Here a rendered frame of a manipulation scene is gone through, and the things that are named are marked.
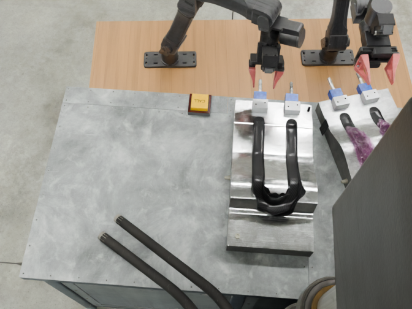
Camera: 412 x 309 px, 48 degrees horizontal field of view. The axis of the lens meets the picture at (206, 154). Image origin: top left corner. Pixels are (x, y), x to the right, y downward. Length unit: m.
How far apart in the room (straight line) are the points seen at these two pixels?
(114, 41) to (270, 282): 1.07
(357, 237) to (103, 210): 1.24
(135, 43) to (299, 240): 0.98
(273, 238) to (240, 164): 0.25
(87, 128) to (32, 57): 1.37
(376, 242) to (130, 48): 1.61
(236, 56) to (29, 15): 1.74
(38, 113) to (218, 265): 1.63
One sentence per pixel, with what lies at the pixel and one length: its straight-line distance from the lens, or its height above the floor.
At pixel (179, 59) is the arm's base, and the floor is 0.81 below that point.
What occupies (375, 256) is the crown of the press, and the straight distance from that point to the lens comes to 0.34.
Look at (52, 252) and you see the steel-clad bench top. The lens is 1.56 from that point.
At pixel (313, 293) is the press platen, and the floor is 1.54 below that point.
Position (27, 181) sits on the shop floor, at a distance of 2.60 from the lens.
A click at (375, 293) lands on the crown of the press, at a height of 1.91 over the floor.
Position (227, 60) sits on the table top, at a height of 0.80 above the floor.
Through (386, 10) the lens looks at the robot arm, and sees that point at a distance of 1.38.
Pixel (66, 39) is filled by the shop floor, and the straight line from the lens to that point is 3.04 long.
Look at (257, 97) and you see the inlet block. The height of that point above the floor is 0.90.
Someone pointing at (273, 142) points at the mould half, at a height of 0.88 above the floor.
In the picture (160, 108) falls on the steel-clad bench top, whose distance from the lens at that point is 1.70.
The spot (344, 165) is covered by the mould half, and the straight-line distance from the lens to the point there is 1.57.
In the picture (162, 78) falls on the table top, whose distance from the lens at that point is 1.77.
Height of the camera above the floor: 2.24
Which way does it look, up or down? 64 degrees down
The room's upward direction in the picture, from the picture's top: straight up
